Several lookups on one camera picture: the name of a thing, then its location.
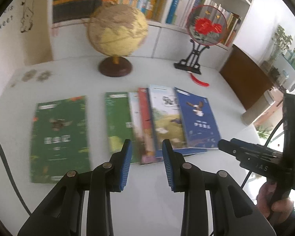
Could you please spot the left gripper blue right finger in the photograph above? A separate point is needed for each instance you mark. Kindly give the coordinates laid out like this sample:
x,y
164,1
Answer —
x,y
173,162

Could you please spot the beige thermos bottle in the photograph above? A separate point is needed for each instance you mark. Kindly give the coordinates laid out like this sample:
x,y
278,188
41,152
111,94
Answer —
x,y
258,108

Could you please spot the red fairy tale book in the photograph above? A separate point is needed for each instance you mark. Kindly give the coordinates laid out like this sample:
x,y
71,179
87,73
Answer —
x,y
146,117

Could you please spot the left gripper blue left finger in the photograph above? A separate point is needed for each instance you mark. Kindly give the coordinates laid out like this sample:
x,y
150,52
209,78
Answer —
x,y
121,164

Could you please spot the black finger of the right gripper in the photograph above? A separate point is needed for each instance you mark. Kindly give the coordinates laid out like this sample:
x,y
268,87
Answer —
x,y
232,147

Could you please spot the green potted plant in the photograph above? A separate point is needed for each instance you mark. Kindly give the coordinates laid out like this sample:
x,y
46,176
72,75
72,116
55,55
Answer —
x,y
264,133

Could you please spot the olive green insect book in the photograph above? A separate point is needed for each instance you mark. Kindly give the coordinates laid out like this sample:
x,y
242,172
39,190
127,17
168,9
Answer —
x,y
133,99

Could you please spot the glass vase with dried flowers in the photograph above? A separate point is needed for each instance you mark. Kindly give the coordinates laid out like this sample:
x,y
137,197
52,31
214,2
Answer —
x,y
281,42

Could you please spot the dark blue bird book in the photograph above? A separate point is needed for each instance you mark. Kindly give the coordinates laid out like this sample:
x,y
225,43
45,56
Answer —
x,y
199,125

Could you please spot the white bookshelf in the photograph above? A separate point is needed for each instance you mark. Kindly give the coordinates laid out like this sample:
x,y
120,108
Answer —
x,y
69,39

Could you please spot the white rabbit cover book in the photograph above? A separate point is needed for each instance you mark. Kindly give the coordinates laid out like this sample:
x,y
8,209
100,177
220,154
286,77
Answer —
x,y
165,113

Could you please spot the white blue book row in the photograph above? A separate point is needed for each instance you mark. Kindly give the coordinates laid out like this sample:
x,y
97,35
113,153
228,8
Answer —
x,y
180,10

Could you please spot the embroidered round fan on stand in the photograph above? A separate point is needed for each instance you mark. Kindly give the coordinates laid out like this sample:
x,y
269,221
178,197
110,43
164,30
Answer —
x,y
206,25

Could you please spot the green yellow flower book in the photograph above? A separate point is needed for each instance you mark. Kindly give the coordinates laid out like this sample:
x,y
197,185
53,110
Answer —
x,y
119,122

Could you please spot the yellow desk globe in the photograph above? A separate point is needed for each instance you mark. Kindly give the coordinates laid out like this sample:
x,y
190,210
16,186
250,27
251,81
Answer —
x,y
116,31

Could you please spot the green beetle insect book 02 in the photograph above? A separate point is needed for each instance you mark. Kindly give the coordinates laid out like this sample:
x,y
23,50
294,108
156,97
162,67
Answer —
x,y
59,140

